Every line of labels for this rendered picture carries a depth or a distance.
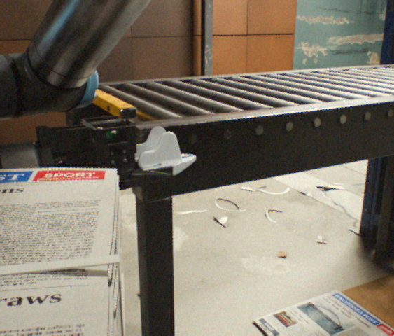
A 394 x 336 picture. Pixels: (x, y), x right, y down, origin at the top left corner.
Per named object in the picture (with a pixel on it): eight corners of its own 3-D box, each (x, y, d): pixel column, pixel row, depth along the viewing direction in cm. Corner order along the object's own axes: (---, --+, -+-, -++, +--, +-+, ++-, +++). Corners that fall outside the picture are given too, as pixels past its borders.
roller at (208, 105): (240, 143, 84) (229, 121, 82) (146, 103, 124) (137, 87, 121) (260, 129, 85) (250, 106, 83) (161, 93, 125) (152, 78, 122)
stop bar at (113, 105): (119, 120, 75) (118, 108, 75) (63, 87, 112) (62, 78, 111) (138, 119, 77) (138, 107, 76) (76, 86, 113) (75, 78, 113)
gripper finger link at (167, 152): (205, 129, 61) (140, 137, 57) (204, 171, 63) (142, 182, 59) (194, 125, 64) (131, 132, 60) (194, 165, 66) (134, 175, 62)
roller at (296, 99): (319, 131, 92) (316, 108, 90) (207, 96, 132) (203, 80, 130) (337, 122, 94) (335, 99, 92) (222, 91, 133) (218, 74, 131)
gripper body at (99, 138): (142, 125, 56) (40, 136, 51) (144, 190, 59) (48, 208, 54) (122, 114, 63) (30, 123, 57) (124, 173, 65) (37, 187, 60)
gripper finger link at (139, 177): (177, 169, 59) (111, 179, 56) (177, 180, 60) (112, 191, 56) (162, 159, 63) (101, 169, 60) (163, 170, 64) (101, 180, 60)
